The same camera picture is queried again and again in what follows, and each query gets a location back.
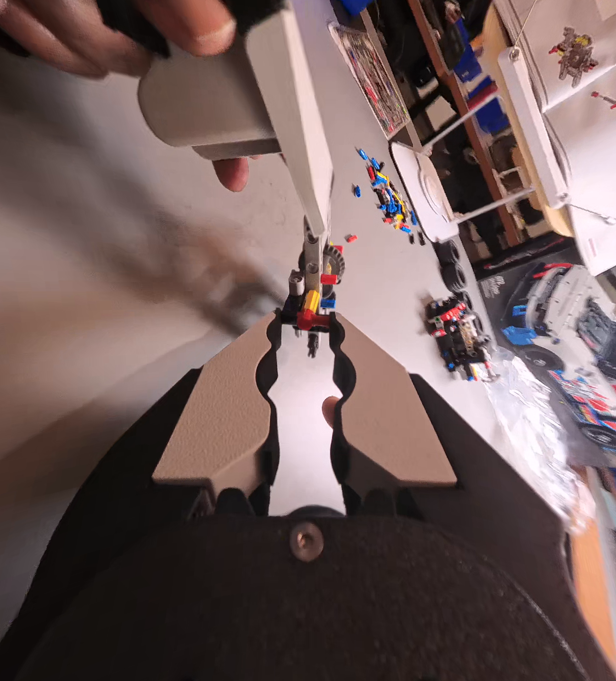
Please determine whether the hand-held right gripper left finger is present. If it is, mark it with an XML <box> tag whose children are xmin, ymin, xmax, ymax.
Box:
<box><xmin>151</xmin><ymin>311</ymin><xmax>282</xmax><ymax>501</ymax></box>

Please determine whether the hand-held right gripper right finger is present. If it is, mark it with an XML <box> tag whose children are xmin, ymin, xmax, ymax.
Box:
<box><xmin>328</xmin><ymin>311</ymin><xmax>459</xmax><ymax>501</ymax></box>

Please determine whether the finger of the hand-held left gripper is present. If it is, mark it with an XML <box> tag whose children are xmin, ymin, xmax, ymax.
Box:
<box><xmin>243</xmin><ymin>5</ymin><xmax>335</xmax><ymax>238</ymax></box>

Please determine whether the grey lego gearbox assembly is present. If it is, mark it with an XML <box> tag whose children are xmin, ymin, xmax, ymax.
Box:
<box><xmin>279</xmin><ymin>215</ymin><xmax>348</xmax><ymax>358</ymax></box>

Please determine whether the pile of small lego pins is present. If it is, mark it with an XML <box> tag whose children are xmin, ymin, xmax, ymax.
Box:
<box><xmin>358</xmin><ymin>149</ymin><xmax>426</xmax><ymax>245</ymax></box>

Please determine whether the black lego chassis assembly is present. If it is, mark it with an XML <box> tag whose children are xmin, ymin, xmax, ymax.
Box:
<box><xmin>424</xmin><ymin>295</ymin><xmax>500</xmax><ymax>383</ymax></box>

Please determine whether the lego set box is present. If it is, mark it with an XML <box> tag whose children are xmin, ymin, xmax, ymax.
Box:
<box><xmin>475</xmin><ymin>237</ymin><xmax>616</xmax><ymax>469</ymax></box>

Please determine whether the lego instruction booklet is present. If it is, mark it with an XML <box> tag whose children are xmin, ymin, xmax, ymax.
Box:
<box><xmin>491</xmin><ymin>0</ymin><xmax>616</xmax><ymax>277</ymax></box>

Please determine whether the person's left hand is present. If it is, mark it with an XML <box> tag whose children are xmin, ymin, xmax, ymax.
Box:
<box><xmin>0</xmin><ymin>0</ymin><xmax>250</xmax><ymax>193</ymax></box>

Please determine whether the colourful sticker sheet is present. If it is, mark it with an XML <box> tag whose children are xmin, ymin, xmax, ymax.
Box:
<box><xmin>329</xmin><ymin>21</ymin><xmax>412</xmax><ymax>140</ymax></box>

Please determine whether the clear plastic bag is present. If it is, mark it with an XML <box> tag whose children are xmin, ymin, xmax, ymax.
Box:
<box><xmin>486</xmin><ymin>355</ymin><xmax>593</xmax><ymax>535</ymax></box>

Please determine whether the small blue parts bin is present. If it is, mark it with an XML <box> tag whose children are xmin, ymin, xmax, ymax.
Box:
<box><xmin>454</xmin><ymin>18</ymin><xmax>483</xmax><ymax>83</ymax></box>
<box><xmin>467</xmin><ymin>77</ymin><xmax>510</xmax><ymax>134</ymax></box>

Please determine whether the wooden edged side desk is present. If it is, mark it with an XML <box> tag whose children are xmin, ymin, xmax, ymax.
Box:
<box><xmin>566</xmin><ymin>463</ymin><xmax>616</xmax><ymax>681</ymax></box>

